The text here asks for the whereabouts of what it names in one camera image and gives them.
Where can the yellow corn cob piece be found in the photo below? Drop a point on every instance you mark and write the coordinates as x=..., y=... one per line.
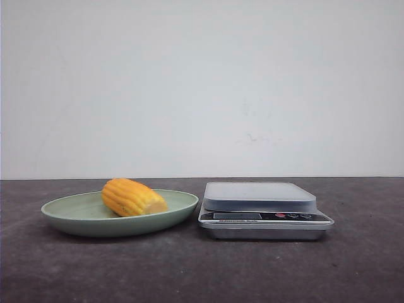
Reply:
x=128, y=198

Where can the silver digital kitchen scale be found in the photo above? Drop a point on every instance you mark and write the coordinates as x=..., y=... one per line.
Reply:
x=261, y=210

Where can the light green plate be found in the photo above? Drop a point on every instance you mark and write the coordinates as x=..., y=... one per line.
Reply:
x=86, y=215

